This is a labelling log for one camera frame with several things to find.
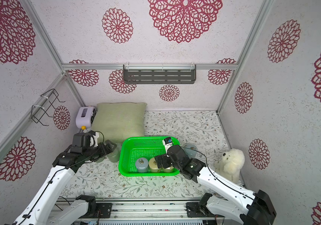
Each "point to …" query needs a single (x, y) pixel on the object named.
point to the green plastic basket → (134, 147)
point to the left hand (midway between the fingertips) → (111, 149)
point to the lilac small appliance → (85, 116)
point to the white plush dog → (229, 166)
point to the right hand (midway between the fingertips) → (160, 154)
